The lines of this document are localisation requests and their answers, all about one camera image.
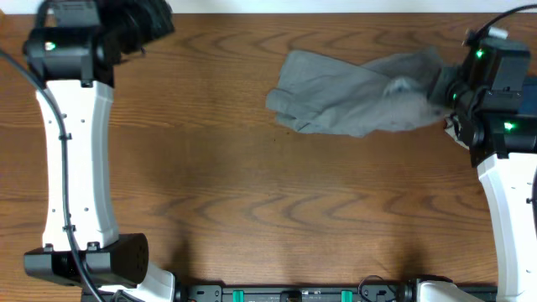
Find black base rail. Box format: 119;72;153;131
81;276;498;302

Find folded blue garment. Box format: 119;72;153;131
519;76;537;116

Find folded beige garment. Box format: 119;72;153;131
444;117;469;150

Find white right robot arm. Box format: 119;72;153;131
430;34;536;301

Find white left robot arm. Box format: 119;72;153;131
23;0;176;301

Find grey shorts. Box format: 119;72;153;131
266;48;447;138

